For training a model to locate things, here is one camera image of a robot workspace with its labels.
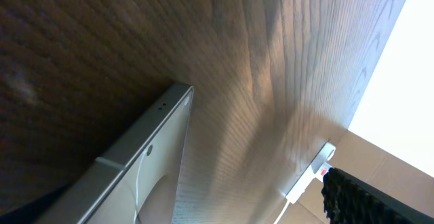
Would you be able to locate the white power strip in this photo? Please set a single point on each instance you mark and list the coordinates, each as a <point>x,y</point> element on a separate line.
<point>317,169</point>

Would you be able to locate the cardboard side panel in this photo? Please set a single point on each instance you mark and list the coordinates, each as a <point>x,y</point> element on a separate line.
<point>374,166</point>

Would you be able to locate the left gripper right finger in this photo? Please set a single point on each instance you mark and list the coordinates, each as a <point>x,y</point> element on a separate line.
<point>348,200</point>

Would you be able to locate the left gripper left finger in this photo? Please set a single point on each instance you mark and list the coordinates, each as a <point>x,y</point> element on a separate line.
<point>29,213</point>

